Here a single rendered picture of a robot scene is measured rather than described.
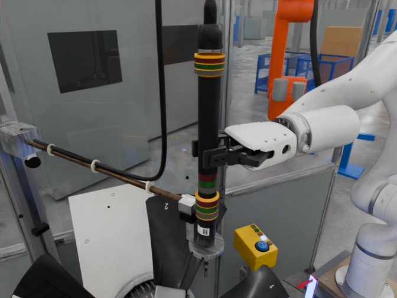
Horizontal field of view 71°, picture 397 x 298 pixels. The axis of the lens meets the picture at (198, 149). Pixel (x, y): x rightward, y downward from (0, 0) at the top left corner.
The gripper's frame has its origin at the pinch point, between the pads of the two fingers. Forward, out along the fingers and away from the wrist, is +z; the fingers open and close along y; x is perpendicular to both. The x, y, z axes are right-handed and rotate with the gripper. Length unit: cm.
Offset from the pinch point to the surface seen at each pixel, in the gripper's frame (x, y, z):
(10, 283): -83, 71, 59
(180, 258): -33.2, 9.8, 2.4
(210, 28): 19.1, -1.7, 0.8
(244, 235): -59, 33, -33
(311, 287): -51, 0, -34
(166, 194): -11.2, 6.9, 5.6
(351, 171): -163, 167, -291
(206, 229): -14.8, -1.7, 1.0
